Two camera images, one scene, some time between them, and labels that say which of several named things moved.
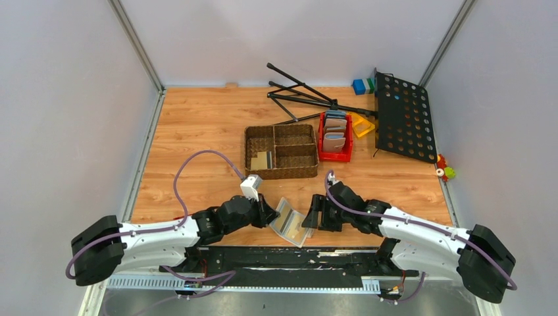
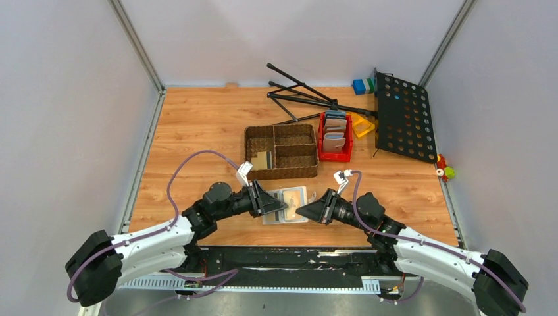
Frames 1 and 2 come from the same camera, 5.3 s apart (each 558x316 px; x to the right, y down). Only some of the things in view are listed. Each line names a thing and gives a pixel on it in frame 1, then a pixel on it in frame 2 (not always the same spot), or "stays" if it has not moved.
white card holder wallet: [288, 226] to [295, 198]
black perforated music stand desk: [403, 123] stays
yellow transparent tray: [360, 126] stays
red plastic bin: [347, 154] stays
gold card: [289, 223] to [293, 200]
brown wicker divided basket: [281, 151] stays
